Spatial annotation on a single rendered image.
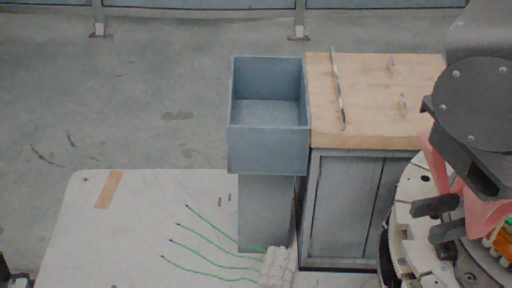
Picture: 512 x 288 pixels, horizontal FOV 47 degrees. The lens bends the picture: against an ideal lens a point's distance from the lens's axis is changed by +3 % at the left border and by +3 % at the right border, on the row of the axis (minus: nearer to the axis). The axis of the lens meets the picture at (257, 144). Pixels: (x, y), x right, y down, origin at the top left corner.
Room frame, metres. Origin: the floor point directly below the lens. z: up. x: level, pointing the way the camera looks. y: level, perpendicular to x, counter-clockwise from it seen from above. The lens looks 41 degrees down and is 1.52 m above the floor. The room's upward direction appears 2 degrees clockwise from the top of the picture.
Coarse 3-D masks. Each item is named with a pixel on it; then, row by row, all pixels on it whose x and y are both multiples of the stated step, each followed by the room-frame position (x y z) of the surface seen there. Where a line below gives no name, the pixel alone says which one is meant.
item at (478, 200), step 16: (432, 128) 0.34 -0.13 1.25; (432, 144) 0.33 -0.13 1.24; (448, 144) 0.32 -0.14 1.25; (448, 160) 0.31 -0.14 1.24; (464, 160) 0.30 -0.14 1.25; (464, 176) 0.29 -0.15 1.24; (480, 176) 0.29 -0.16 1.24; (464, 192) 0.29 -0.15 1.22; (480, 192) 0.28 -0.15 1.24; (496, 192) 0.28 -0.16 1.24; (464, 208) 0.30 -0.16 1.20; (480, 208) 0.28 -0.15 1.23; (480, 224) 0.30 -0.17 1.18; (496, 224) 0.31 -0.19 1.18
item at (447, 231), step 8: (464, 216) 0.31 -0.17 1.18; (440, 224) 0.30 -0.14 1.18; (448, 224) 0.30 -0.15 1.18; (456, 224) 0.30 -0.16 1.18; (464, 224) 0.30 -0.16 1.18; (432, 232) 0.30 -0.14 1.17; (440, 232) 0.29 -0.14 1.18; (448, 232) 0.30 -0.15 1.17; (456, 232) 0.30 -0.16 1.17; (464, 232) 0.30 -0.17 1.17; (432, 240) 0.29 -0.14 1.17; (440, 240) 0.30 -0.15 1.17; (448, 240) 0.30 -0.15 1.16
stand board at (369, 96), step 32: (320, 64) 0.70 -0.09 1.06; (352, 64) 0.70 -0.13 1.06; (384, 64) 0.70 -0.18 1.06; (416, 64) 0.70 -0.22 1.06; (320, 96) 0.62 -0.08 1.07; (352, 96) 0.62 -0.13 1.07; (384, 96) 0.63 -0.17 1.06; (416, 96) 0.63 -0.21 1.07; (320, 128) 0.55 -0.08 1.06; (352, 128) 0.56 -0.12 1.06; (384, 128) 0.56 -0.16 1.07; (416, 128) 0.56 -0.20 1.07
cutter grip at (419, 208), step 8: (416, 200) 0.33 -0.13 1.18; (424, 200) 0.33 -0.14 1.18; (432, 200) 0.33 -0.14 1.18; (440, 200) 0.33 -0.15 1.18; (448, 200) 0.33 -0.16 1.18; (456, 200) 0.33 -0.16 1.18; (416, 208) 0.32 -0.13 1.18; (424, 208) 0.32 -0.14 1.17; (432, 208) 0.32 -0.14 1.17; (440, 208) 0.33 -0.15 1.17; (448, 208) 0.33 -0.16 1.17; (416, 216) 0.32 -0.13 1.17; (424, 216) 0.32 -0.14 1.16
